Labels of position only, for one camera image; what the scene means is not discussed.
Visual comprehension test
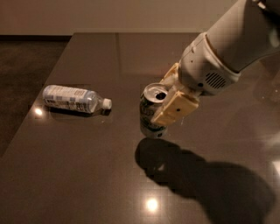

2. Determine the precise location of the green white 7up can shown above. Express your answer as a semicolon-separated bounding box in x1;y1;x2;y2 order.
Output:
139;83;168;138

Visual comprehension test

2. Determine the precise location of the clear plastic water bottle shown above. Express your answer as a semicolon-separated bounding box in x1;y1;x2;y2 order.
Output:
42;85;112;114

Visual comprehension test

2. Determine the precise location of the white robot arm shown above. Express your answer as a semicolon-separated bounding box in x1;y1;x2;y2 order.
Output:
151;0;280;126

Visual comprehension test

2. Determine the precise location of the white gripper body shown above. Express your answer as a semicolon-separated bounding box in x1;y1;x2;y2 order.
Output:
178;32;241;95

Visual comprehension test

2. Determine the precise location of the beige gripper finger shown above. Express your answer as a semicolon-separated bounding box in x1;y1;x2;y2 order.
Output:
151;90;200;126
160;63;179;87

